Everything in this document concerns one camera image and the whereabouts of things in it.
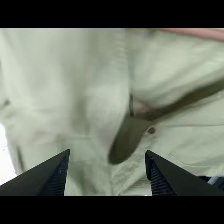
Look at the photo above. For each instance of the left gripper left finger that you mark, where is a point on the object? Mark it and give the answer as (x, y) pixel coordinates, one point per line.
(43, 180)

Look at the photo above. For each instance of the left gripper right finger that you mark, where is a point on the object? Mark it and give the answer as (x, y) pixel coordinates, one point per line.
(176, 181)

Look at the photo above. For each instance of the pale green long-sleeved shirt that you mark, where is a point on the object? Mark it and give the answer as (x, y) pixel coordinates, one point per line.
(83, 83)

